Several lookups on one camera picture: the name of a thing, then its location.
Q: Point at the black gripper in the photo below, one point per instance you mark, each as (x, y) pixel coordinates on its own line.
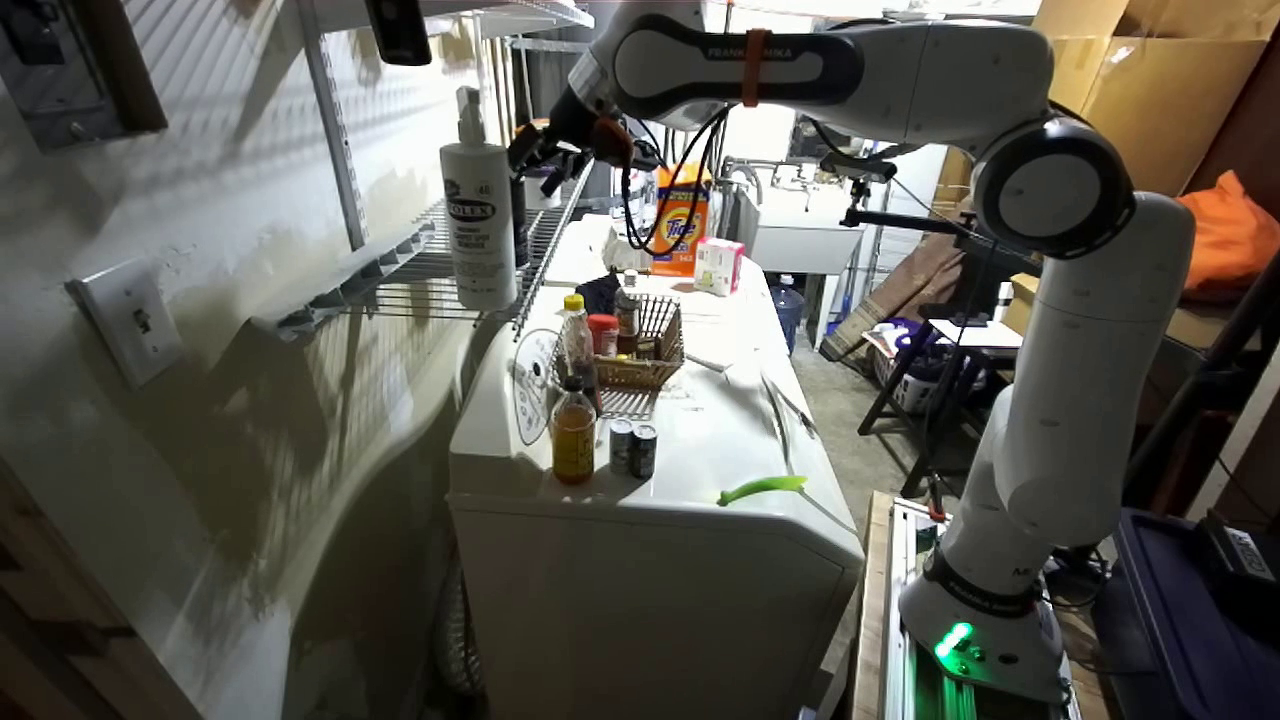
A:
(570, 139)

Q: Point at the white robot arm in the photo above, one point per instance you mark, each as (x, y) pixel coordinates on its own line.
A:
(1053, 454)

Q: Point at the white spray bottle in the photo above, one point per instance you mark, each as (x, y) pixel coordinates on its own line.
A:
(478, 214)

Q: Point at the yellow-capped white bottle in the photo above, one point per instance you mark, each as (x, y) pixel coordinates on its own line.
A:
(574, 334)

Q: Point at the red-capped bottle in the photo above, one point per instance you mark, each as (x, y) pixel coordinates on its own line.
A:
(602, 334)

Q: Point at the amber liquid bottle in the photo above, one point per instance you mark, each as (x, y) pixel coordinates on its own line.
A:
(574, 433)

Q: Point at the orange detergent jug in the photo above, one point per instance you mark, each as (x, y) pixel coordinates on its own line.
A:
(681, 221)

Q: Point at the small white box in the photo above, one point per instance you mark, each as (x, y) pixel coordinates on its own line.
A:
(719, 264)

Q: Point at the wicker basket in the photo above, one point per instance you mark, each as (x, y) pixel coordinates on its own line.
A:
(652, 348)

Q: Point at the small black can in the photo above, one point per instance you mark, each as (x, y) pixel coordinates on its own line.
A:
(642, 451)

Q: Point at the white washing machine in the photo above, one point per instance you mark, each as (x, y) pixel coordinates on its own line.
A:
(642, 596)

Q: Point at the green plastic strip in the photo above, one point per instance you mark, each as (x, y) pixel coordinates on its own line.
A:
(758, 489)

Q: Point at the cardboard box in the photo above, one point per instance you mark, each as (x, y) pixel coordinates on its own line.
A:
(1158, 76)

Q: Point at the orange cloth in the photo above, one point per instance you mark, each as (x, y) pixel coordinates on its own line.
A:
(1235, 234)

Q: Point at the dark blue storage bin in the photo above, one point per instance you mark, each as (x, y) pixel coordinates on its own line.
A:
(1170, 650)

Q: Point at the white wire shelf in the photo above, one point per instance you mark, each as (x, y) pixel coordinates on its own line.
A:
(423, 270)

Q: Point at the white light switch plate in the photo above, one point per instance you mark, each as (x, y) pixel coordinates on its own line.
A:
(134, 322)

